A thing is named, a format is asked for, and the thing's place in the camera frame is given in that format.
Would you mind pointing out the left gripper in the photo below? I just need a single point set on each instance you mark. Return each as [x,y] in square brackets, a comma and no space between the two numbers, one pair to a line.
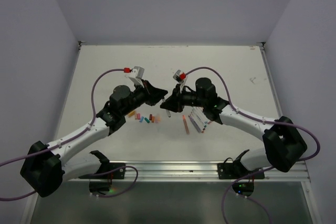
[152,94]

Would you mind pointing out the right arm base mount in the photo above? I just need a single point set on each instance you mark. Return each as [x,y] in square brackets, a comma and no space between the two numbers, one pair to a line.
[232,169]

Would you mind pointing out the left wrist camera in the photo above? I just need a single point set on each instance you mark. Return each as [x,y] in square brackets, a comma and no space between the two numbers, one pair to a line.
[136,75]

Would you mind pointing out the purple grey marker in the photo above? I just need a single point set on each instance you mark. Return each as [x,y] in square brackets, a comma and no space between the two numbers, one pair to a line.
[194,124]

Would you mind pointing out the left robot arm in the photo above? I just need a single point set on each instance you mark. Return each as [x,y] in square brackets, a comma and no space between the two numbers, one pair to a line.
[44,167]

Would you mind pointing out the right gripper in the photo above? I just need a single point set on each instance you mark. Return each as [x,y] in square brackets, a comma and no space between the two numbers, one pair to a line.
[175,103]

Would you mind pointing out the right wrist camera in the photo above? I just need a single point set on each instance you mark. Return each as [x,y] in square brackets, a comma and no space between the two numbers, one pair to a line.
[180,77]

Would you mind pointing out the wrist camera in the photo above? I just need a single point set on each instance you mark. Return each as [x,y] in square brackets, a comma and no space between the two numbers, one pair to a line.
[136,75]
[180,77]

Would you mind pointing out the aluminium rail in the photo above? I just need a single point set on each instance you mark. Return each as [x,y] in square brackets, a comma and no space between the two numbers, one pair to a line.
[209,171]

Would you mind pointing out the neon orange tip marker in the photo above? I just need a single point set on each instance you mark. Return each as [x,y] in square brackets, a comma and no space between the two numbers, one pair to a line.
[185,125]

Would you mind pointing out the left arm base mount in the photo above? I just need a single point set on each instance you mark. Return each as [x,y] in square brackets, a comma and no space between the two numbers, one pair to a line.
[110,172]

